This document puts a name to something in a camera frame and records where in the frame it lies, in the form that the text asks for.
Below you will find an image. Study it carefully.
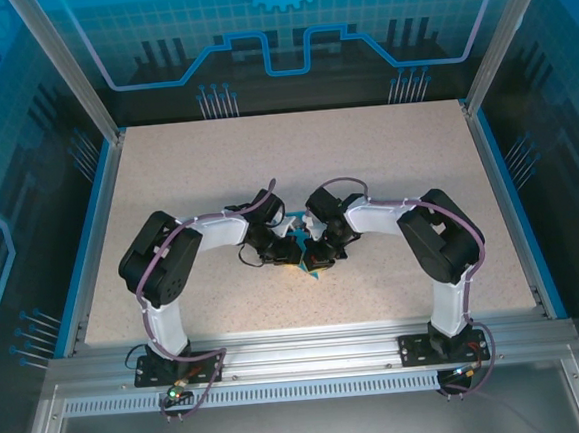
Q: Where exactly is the blue paper sheet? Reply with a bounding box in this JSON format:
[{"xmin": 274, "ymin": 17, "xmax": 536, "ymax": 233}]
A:
[{"xmin": 286, "ymin": 208, "xmax": 326, "ymax": 285}]

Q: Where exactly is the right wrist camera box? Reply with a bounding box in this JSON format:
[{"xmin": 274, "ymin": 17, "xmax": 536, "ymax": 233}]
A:
[{"xmin": 301, "ymin": 212, "xmax": 325, "ymax": 239}]

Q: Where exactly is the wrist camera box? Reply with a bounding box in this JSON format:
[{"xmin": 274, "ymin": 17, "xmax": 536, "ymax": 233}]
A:
[
  {"xmin": 301, "ymin": 212, "xmax": 325, "ymax": 239},
  {"xmin": 274, "ymin": 215, "xmax": 302, "ymax": 239}
]

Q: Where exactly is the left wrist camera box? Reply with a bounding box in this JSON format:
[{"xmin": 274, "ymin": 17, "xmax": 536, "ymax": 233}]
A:
[{"xmin": 274, "ymin": 215, "xmax": 302, "ymax": 239}]

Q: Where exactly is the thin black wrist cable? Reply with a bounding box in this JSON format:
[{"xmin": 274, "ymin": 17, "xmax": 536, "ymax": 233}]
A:
[{"xmin": 236, "ymin": 242, "xmax": 266, "ymax": 272}]

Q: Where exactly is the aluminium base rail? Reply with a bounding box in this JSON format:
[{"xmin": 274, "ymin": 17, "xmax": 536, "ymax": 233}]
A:
[{"xmin": 43, "ymin": 303, "xmax": 579, "ymax": 397}]

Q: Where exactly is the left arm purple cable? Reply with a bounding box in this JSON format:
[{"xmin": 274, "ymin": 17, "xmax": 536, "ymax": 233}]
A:
[{"xmin": 127, "ymin": 181, "xmax": 235, "ymax": 425}]

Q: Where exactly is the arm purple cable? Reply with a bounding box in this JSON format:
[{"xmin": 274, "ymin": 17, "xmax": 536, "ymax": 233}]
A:
[
  {"xmin": 319, "ymin": 164, "xmax": 503, "ymax": 410},
  {"xmin": 127, "ymin": 181, "xmax": 235, "ymax": 425}
]

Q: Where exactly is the slotted metal cable duct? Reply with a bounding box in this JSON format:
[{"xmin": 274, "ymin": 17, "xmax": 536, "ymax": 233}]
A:
[{"xmin": 60, "ymin": 370, "xmax": 443, "ymax": 421}]

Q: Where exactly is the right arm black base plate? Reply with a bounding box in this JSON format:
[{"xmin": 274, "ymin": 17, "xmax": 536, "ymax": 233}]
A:
[{"xmin": 396, "ymin": 327, "xmax": 492, "ymax": 368}]

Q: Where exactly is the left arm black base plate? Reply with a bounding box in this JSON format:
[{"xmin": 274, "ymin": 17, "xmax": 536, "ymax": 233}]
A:
[{"xmin": 131, "ymin": 349, "xmax": 227, "ymax": 389}]

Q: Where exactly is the cable connector with light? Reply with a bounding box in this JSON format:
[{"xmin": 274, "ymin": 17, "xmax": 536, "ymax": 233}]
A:
[
  {"xmin": 164, "ymin": 379, "xmax": 193, "ymax": 404},
  {"xmin": 449, "ymin": 361, "xmax": 484, "ymax": 383}
]

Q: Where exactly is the aluminium side rail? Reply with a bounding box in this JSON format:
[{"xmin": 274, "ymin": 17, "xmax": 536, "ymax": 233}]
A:
[
  {"xmin": 45, "ymin": 133, "xmax": 144, "ymax": 359},
  {"xmin": 463, "ymin": 101, "xmax": 557, "ymax": 326}
]

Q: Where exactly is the thin black base cable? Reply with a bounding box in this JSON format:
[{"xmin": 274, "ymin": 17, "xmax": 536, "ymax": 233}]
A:
[{"xmin": 122, "ymin": 341, "xmax": 150, "ymax": 374}]

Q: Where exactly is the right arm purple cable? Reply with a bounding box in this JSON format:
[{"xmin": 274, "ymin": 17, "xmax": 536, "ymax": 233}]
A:
[{"xmin": 319, "ymin": 164, "xmax": 503, "ymax": 410}]

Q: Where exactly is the aluminium corner post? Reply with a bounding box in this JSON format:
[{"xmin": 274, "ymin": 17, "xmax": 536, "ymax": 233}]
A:
[
  {"xmin": 7, "ymin": 0, "xmax": 127, "ymax": 155},
  {"xmin": 452, "ymin": 0, "xmax": 566, "ymax": 119}
]

